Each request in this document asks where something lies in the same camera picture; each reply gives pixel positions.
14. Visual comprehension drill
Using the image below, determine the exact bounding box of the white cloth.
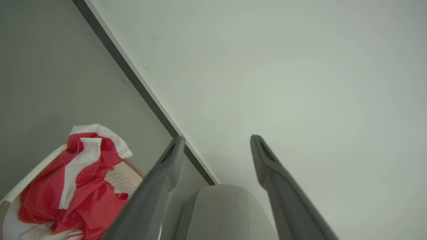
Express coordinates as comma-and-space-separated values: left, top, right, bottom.
2, 197, 40, 240

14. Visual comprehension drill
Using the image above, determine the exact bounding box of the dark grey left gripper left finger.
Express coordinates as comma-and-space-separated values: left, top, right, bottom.
102, 135, 186, 240

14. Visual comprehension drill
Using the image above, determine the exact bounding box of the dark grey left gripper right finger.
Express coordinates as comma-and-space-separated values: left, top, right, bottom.
250, 134, 339, 240

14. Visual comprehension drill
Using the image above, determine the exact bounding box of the red and white garment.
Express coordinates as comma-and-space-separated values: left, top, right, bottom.
18, 124, 133, 240

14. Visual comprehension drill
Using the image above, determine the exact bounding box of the cream perforated laundry basket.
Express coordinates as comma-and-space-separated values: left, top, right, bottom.
0, 143, 162, 240

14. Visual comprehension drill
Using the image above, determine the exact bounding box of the black and white baseboard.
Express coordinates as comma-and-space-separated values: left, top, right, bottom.
72, 0, 219, 186

